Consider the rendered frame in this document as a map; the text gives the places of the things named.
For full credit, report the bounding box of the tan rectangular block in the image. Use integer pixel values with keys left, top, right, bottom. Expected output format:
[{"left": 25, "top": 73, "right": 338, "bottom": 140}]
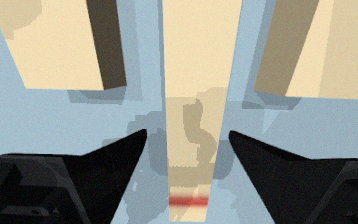
[
  {"left": 253, "top": 0, "right": 358, "bottom": 99},
  {"left": 0, "top": 0, "right": 127, "bottom": 90}
]

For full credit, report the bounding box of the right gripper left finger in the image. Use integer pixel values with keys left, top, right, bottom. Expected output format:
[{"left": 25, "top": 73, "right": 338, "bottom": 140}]
[{"left": 0, "top": 129, "right": 147, "bottom": 224}]

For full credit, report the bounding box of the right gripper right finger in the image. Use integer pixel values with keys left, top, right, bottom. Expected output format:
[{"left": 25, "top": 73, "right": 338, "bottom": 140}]
[{"left": 228, "top": 130, "right": 358, "bottom": 224}]

